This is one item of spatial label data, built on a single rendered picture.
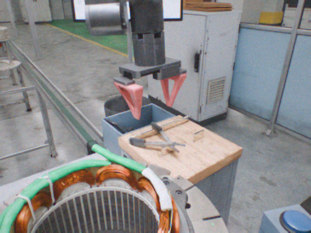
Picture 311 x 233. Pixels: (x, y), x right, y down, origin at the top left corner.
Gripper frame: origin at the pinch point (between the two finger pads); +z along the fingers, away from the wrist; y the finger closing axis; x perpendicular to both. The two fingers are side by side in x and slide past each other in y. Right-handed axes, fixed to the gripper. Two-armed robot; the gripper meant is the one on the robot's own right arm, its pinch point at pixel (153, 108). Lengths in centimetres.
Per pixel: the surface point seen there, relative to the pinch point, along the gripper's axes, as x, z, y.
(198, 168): 10.8, 9.6, -1.4
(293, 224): 26.9, 12.8, -4.8
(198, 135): 3.9, 8.1, -8.9
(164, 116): -12.8, 10.3, -13.0
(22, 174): -169, 105, 16
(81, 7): -81, -19, -23
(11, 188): -46, 34, 27
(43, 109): -174, 57, -14
